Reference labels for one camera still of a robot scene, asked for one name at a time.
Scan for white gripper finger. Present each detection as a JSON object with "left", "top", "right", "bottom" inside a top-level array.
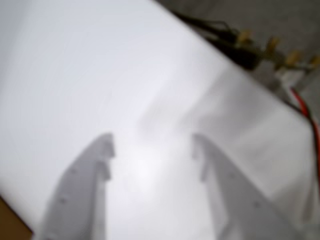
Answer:
[
  {"left": 191, "top": 133, "right": 305, "bottom": 240},
  {"left": 32, "top": 132, "right": 116, "bottom": 240}
]

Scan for brown cardboard box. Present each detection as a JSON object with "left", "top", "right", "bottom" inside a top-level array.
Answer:
[{"left": 0, "top": 194, "right": 35, "bottom": 240}]

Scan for controller board gold connectors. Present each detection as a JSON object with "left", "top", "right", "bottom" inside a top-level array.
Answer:
[{"left": 212, "top": 27, "right": 320, "bottom": 86}]

